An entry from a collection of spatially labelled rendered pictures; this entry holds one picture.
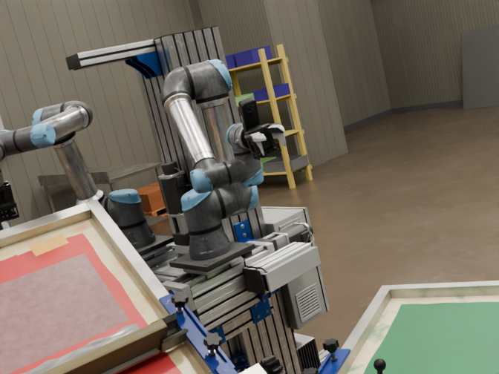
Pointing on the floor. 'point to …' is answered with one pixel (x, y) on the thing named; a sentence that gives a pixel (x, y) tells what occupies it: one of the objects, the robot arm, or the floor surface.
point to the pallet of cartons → (151, 199)
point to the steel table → (111, 174)
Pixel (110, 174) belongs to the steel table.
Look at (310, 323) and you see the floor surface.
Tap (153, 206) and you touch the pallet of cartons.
